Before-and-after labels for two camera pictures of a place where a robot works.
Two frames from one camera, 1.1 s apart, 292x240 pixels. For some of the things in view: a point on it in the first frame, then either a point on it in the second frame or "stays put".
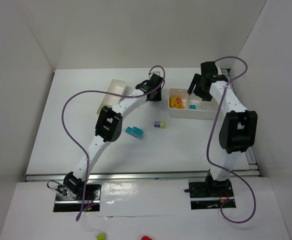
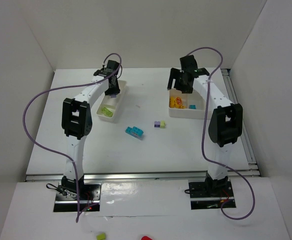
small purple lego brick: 157,124 stays put
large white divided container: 182,105 stays put
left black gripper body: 155,94 to 112,88
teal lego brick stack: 134,131 stays put
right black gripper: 201,88 to 184,78
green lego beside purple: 163,124 stays put
